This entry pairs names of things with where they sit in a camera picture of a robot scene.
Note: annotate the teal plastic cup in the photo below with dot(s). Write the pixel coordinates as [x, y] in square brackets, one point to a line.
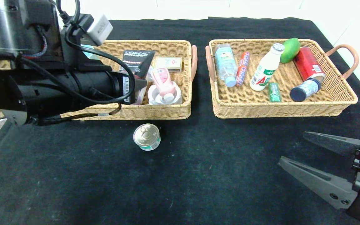
[89, 51]

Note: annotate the black cosmetic tube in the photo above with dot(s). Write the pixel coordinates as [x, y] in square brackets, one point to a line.
[137, 59]

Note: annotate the red drink can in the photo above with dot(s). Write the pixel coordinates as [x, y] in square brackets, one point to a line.
[306, 64]

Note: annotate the orange sausage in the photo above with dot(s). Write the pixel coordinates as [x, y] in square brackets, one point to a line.
[243, 68]

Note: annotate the white tape roll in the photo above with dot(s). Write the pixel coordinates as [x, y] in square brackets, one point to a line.
[175, 98]

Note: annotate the water bottle with blue label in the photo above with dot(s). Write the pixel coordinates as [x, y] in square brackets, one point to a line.
[225, 62]

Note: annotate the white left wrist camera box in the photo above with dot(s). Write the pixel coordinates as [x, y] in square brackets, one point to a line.
[100, 29]

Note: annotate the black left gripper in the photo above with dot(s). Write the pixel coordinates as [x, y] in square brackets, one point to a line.
[126, 89]

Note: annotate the white milk drink bottle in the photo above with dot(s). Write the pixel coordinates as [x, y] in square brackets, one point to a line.
[266, 70]

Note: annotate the green mango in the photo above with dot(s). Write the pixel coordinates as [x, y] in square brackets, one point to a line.
[290, 50]

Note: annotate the green chewing gum pack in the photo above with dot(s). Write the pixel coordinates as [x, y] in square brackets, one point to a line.
[274, 92]

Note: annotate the jar with dark blue cap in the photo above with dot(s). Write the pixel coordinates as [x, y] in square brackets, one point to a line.
[303, 90]

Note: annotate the wicker basket with teal cup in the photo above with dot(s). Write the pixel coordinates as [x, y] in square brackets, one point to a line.
[167, 111]

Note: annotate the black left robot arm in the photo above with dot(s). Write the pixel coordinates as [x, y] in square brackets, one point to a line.
[42, 87]

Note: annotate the small printed card box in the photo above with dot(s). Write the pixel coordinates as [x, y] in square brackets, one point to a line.
[170, 63]

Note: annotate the wicker basket with food items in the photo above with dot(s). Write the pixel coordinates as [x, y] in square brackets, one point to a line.
[323, 93]

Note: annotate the black table cloth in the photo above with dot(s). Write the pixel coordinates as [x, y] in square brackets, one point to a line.
[198, 175]

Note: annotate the pink bottle with white cap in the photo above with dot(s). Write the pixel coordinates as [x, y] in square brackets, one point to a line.
[162, 81]

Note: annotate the tin can with green label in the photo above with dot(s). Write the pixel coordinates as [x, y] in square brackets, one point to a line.
[146, 136]

